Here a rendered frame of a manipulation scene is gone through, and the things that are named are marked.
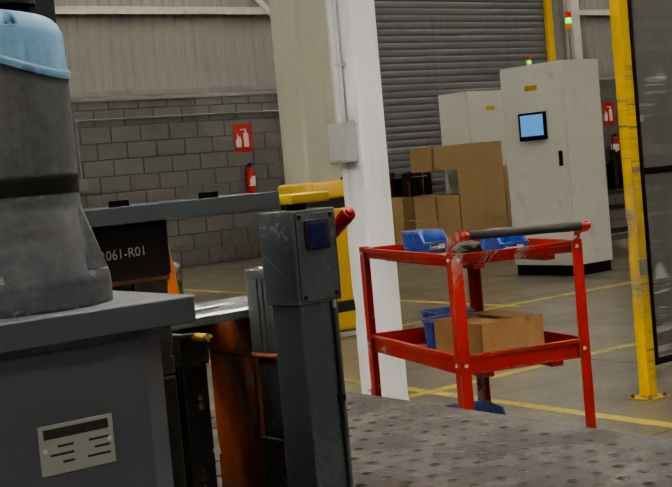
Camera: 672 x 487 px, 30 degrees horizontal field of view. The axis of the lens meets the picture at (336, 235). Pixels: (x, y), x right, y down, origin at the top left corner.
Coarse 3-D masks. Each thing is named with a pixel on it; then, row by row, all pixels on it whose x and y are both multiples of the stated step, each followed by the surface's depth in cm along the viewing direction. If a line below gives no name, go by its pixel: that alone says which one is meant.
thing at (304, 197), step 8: (304, 192) 153; (312, 192) 149; (320, 192) 150; (328, 192) 151; (280, 200) 149; (288, 200) 148; (296, 200) 148; (304, 200) 148; (312, 200) 149; (320, 200) 150; (288, 208) 150; (296, 208) 150; (304, 208) 151
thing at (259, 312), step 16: (256, 272) 170; (256, 288) 171; (256, 304) 171; (256, 320) 171; (272, 320) 168; (256, 336) 172; (272, 336) 169; (256, 352) 172; (272, 352) 169; (272, 368) 170; (272, 384) 171; (272, 400) 171; (272, 416) 172; (272, 432) 172; (272, 448) 172; (272, 464) 172; (272, 480) 172
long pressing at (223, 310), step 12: (216, 300) 193; (228, 300) 191; (240, 300) 190; (204, 312) 177; (216, 312) 173; (228, 312) 174; (240, 312) 175; (180, 324) 169; (192, 324) 170; (204, 324) 172
